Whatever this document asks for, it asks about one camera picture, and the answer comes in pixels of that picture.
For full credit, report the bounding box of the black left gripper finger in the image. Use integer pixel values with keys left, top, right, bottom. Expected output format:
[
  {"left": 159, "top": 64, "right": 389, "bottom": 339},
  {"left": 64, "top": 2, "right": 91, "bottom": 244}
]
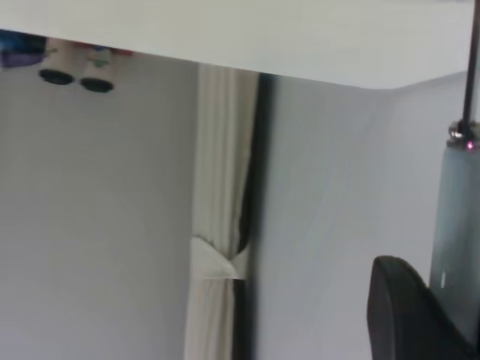
[{"left": 366, "top": 255, "right": 476, "bottom": 360}]

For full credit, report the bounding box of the spoon with pale blue handle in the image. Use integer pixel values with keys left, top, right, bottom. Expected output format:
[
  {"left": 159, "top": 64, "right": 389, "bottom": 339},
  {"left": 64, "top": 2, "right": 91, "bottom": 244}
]
[{"left": 430, "top": 0, "right": 480, "bottom": 350}]

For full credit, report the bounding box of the white curtain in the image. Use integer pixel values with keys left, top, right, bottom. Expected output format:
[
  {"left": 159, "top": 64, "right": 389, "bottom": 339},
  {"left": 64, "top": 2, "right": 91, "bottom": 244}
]
[{"left": 184, "top": 63, "right": 260, "bottom": 360}]

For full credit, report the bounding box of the white cylinder with black cap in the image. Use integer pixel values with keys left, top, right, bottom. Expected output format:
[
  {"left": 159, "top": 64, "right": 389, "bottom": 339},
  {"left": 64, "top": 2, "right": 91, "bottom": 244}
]
[
  {"left": 77, "top": 43, "right": 116, "bottom": 95},
  {"left": 37, "top": 37, "right": 77, "bottom": 87}
]

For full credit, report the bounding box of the purple object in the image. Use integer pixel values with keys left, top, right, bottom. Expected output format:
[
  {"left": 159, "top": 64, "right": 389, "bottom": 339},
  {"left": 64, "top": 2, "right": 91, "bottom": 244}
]
[{"left": 0, "top": 30, "right": 49, "bottom": 69}]

